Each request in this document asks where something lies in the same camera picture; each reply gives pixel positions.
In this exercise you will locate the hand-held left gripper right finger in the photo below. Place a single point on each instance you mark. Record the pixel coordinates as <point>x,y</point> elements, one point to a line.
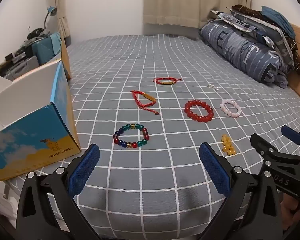
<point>215,166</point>

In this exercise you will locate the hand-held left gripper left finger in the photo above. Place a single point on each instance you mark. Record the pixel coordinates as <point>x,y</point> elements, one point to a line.
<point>86,166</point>

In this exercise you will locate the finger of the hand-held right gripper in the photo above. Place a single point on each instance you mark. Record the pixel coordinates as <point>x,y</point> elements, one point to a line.
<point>291,133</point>
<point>261,145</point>

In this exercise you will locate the blue and yellow cardboard box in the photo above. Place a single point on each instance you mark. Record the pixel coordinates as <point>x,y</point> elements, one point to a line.
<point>37,135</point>

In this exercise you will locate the person's right hand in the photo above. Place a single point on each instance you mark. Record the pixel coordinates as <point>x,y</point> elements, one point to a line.
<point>290,205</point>

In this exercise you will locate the folded blue-grey lettered quilt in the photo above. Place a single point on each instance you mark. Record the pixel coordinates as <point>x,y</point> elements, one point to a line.
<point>240,50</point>

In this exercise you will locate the patterned folded quilt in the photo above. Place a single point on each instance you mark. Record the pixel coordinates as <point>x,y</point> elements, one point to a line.
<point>262,30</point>

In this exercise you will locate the brown cardboard panel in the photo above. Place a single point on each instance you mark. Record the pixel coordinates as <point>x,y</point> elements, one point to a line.
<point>65,55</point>

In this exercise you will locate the teal folded cloth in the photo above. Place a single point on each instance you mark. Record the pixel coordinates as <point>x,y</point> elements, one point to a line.
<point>277,18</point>

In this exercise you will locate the teal suitcase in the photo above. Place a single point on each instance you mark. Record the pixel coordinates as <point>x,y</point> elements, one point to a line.
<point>43,51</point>

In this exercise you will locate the light blue cloth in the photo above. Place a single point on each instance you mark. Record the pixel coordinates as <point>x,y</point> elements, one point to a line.
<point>55,42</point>

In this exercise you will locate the pile of dark electronics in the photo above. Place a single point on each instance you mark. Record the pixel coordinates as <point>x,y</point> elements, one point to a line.
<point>15,57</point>

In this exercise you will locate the black tangled gadget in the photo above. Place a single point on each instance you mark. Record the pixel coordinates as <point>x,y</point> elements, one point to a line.
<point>37,33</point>

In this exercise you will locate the tied beige side curtain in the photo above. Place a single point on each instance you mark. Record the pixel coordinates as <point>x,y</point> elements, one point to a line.
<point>63,12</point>

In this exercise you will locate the beige window curtain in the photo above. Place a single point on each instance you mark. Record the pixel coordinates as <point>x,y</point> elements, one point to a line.
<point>190,2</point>

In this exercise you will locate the blue desk lamp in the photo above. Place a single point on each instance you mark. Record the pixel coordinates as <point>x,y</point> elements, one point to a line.
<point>52,10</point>

